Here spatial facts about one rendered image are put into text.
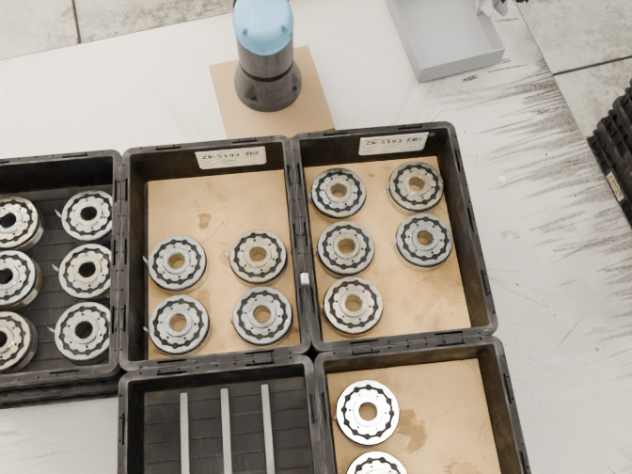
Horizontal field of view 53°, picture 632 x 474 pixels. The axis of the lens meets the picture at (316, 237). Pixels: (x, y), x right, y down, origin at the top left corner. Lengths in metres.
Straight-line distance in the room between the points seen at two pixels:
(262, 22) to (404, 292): 0.58
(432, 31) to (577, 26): 1.21
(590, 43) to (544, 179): 1.30
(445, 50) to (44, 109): 0.93
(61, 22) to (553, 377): 2.15
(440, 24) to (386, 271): 0.69
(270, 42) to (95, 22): 1.47
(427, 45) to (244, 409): 0.93
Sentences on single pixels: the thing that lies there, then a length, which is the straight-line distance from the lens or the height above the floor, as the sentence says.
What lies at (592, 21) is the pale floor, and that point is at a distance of 2.78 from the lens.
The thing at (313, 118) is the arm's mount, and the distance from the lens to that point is 1.42.
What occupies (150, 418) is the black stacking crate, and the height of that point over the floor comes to 0.83.
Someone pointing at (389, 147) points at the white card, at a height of 0.88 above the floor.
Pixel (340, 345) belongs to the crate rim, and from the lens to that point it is 1.01.
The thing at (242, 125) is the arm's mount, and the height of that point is 0.73.
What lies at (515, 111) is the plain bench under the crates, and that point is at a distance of 1.53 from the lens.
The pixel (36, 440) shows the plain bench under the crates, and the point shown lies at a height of 0.70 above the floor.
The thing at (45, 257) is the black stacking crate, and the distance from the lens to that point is 1.26.
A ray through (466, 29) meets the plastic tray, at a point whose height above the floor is 0.72.
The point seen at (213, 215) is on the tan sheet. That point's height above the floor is 0.83.
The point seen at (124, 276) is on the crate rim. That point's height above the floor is 0.93.
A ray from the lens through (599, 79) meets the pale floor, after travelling 2.61.
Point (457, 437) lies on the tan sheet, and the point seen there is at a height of 0.83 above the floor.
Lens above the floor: 1.91
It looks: 67 degrees down
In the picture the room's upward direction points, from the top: 1 degrees clockwise
